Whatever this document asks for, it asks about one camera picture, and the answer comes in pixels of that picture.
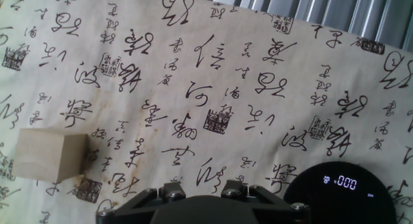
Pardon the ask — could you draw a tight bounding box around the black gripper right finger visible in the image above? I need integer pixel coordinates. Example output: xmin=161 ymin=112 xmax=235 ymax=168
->
xmin=221 ymin=179 xmax=312 ymax=224

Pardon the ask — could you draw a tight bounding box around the black round digital scale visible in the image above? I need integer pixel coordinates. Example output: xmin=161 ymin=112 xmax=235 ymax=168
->
xmin=283 ymin=161 xmax=398 ymax=224

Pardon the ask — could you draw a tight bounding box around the beige calligraphy print cloth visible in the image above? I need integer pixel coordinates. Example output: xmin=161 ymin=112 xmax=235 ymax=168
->
xmin=0 ymin=0 xmax=413 ymax=224

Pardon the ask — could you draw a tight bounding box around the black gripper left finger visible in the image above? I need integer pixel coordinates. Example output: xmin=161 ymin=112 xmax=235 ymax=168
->
xmin=95 ymin=181 xmax=186 ymax=224

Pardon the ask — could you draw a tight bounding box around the pale wooden block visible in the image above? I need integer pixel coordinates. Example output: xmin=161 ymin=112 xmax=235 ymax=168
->
xmin=12 ymin=127 xmax=90 ymax=183

